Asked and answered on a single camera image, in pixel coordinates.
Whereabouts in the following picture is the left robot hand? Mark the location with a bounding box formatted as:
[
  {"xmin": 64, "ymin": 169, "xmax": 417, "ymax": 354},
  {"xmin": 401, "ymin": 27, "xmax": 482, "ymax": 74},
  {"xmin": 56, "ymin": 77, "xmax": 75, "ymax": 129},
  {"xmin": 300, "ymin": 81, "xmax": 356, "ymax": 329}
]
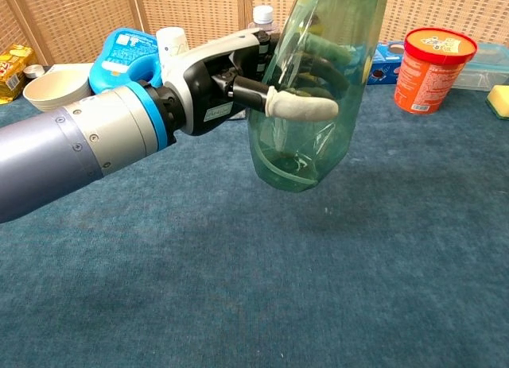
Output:
[{"xmin": 150, "ymin": 28, "xmax": 355, "ymax": 138}]

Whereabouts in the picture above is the green spray bottle black trigger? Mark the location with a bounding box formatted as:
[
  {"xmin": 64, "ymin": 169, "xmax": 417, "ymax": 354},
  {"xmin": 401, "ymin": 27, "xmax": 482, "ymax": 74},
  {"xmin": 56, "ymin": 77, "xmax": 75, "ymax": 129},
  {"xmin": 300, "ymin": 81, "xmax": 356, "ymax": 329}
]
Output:
[{"xmin": 246, "ymin": 0, "xmax": 391, "ymax": 193}]

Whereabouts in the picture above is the clear water bottle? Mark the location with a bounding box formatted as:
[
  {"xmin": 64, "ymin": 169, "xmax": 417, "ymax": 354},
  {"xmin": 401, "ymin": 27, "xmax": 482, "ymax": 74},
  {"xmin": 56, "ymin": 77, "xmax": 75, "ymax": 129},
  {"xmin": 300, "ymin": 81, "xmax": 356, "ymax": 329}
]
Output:
[{"xmin": 247, "ymin": 5, "xmax": 281, "ymax": 32}]

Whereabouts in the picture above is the stack of white paper cups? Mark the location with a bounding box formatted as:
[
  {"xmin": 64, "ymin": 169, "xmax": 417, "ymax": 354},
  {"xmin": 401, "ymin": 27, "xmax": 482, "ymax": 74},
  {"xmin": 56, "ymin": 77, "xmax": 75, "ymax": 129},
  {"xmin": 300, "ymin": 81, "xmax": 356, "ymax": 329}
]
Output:
[{"xmin": 155, "ymin": 27, "xmax": 189, "ymax": 64}]

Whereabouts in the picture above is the blue detergent jug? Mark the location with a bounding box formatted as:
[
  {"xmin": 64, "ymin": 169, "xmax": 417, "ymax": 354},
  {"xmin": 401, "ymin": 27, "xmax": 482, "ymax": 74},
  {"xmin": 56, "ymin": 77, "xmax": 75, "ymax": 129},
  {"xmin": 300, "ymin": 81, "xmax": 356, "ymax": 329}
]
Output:
[{"xmin": 88, "ymin": 28, "xmax": 163, "ymax": 95}]

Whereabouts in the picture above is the flat white box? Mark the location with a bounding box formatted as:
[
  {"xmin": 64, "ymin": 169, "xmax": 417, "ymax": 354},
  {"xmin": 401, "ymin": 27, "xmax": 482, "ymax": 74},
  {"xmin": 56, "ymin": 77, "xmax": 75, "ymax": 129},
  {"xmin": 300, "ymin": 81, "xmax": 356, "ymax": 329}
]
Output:
[{"xmin": 46, "ymin": 63, "xmax": 95, "ymax": 74}]

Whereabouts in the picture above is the wicker folding screen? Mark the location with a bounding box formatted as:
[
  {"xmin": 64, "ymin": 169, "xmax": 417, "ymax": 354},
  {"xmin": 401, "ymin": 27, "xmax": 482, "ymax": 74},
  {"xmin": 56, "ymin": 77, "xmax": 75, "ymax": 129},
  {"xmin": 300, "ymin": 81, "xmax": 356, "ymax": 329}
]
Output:
[{"xmin": 0, "ymin": 0, "xmax": 509, "ymax": 67}]

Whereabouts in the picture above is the beige bowl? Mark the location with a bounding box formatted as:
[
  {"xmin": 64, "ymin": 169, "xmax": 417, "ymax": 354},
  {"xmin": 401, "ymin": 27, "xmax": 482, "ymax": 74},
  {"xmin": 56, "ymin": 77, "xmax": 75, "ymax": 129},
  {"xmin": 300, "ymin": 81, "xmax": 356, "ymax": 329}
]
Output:
[{"xmin": 22, "ymin": 68, "xmax": 95, "ymax": 113}]

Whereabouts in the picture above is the yellow snack bag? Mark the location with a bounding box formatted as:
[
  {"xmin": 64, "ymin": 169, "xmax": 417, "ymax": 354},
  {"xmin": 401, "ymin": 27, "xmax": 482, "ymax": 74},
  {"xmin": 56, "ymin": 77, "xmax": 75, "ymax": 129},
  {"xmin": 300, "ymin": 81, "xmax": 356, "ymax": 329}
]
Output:
[{"xmin": 0, "ymin": 44, "xmax": 35, "ymax": 106}]

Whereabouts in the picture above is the blue cookie box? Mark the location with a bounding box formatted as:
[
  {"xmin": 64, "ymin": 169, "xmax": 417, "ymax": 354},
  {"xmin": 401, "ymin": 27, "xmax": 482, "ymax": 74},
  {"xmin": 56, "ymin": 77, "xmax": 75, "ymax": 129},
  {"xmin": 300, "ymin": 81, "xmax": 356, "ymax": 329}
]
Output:
[{"xmin": 365, "ymin": 41, "xmax": 406, "ymax": 86}]

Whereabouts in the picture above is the blue table cloth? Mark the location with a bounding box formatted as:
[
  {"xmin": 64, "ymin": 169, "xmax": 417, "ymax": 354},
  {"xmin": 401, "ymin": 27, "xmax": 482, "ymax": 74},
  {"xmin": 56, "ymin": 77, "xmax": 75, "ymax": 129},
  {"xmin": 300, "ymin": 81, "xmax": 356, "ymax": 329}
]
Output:
[{"xmin": 0, "ymin": 60, "xmax": 509, "ymax": 368}]

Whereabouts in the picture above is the orange noodle tub red lid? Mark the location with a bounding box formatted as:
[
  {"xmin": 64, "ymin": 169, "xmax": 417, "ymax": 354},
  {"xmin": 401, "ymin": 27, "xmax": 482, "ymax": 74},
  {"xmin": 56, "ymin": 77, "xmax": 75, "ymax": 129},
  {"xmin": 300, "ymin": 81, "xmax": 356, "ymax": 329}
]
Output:
[{"xmin": 393, "ymin": 27, "xmax": 478, "ymax": 115}]

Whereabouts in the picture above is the clear plastic storage container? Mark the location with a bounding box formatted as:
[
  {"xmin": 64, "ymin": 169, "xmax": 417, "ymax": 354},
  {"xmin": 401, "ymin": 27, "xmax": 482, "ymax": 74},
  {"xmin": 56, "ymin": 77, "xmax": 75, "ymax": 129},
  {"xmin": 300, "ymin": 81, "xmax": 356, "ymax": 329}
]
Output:
[{"xmin": 453, "ymin": 41, "xmax": 509, "ymax": 92}]

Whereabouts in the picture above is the yellow and green sponge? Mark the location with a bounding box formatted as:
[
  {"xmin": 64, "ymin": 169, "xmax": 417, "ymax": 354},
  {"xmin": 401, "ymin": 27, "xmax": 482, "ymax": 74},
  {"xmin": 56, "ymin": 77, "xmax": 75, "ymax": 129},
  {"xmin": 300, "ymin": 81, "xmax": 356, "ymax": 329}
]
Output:
[{"xmin": 485, "ymin": 84, "xmax": 509, "ymax": 121}]

